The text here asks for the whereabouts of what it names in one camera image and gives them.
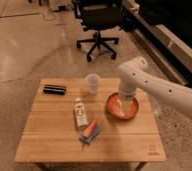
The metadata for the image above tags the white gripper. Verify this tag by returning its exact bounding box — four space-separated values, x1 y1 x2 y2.
119 88 136 111

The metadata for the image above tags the black office chair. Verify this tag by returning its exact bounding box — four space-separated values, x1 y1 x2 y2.
72 0 124 62

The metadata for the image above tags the clear plastic cup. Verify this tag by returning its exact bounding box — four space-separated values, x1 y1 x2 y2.
85 73 101 94

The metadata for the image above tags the orange carrot toy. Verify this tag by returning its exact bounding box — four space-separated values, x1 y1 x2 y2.
83 119 98 138

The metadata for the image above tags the white lotion bottle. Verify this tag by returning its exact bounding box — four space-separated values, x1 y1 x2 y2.
74 98 88 129

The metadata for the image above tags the orange ceramic bowl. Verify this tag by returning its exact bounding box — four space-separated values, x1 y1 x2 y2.
106 92 139 120

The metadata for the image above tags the black rectangular case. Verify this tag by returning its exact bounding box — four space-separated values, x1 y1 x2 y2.
43 85 67 95

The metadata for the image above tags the black floor cable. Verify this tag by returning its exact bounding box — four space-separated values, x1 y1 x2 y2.
0 11 57 22

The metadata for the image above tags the wooden folding table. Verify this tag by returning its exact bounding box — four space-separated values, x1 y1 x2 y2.
15 78 166 163

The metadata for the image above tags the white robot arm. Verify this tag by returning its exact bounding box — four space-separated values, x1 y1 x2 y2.
117 56 192 120

